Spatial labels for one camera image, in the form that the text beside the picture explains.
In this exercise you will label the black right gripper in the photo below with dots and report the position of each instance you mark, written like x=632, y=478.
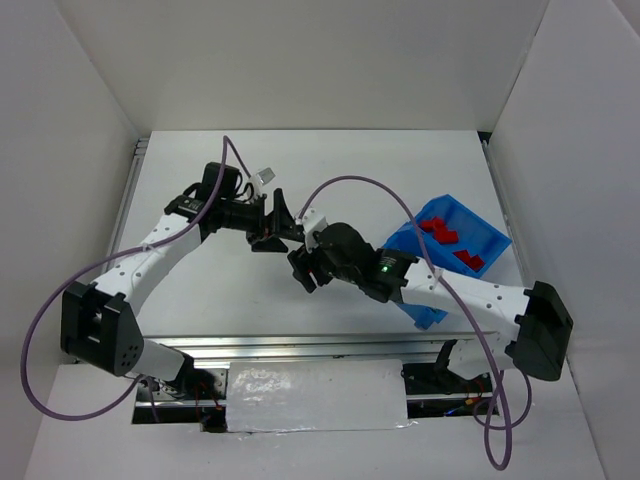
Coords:
x=304, y=265

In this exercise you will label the aluminium front rail frame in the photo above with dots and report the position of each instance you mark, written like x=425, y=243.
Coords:
x=409, y=347

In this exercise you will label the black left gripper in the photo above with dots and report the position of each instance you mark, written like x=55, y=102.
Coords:
x=266, y=222

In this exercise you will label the blue plastic divided bin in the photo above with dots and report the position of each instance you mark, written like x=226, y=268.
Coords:
x=476, y=235

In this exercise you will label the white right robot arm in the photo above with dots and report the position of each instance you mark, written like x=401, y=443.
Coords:
x=527, y=328

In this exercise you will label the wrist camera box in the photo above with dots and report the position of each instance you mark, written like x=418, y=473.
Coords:
x=261, y=178
x=311, y=221

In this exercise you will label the red arch lego piece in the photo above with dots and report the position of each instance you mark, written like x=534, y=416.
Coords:
x=432, y=225

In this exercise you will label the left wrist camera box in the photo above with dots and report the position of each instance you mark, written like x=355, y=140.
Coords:
x=261, y=178

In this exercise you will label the red square lego brick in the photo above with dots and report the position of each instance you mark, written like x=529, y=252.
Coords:
x=474, y=262

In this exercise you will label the white foil cover sheet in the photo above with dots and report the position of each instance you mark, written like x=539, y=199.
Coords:
x=332, y=395

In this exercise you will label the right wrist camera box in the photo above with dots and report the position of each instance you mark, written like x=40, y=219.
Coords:
x=311, y=221

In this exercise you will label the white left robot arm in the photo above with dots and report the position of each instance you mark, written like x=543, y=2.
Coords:
x=99, y=325

